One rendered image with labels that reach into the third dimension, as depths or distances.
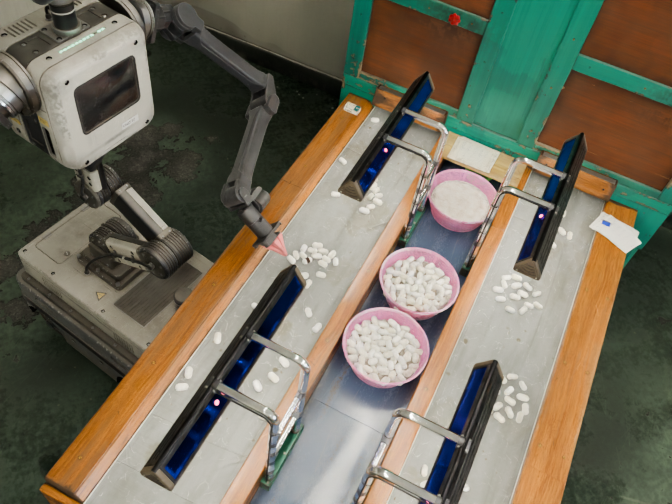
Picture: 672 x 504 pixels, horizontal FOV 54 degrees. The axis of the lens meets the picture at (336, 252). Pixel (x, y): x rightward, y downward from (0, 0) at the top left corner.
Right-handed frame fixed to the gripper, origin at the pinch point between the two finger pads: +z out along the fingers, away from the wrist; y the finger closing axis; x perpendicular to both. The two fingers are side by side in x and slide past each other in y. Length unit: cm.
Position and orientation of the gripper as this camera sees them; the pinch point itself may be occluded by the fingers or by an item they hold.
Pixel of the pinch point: (284, 253)
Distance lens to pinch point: 211.0
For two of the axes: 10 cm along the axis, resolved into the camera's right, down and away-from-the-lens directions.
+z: 6.1, 7.1, 3.5
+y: 4.5, -6.7, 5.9
